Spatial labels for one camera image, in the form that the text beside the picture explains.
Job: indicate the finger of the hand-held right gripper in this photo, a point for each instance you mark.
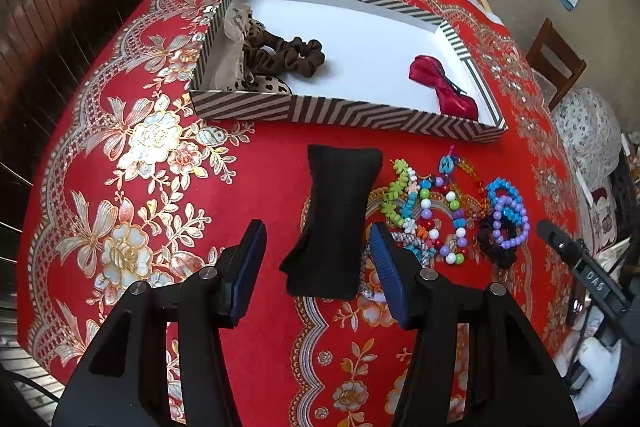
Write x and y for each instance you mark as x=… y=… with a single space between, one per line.
x=575 y=264

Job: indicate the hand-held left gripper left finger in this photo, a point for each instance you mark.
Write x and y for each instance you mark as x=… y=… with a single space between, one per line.
x=252 y=249

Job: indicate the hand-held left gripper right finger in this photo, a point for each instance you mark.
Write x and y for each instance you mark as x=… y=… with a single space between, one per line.
x=385 y=257

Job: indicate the black cloth bow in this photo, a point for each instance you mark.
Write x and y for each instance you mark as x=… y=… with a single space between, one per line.
x=335 y=207

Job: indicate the black scrunchie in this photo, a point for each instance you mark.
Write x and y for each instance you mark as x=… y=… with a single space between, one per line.
x=500 y=258

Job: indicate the striped black and white box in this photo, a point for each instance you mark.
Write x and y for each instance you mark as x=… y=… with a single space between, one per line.
x=360 y=47

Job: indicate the red floral tablecloth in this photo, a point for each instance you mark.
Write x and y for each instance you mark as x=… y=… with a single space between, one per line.
x=150 y=217

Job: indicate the floral patterned cushion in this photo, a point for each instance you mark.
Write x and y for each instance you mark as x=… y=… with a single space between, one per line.
x=585 y=132

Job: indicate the leopard print hair bow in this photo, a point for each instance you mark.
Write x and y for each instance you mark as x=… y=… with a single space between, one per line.
x=265 y=84

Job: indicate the red satin hair bow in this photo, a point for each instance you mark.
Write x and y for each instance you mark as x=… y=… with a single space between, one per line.
x=430 y=74

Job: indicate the brown scrunchie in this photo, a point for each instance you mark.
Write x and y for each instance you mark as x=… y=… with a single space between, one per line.
x=300 y=62

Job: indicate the wooden chair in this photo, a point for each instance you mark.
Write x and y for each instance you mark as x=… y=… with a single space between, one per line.
x=550 y=52

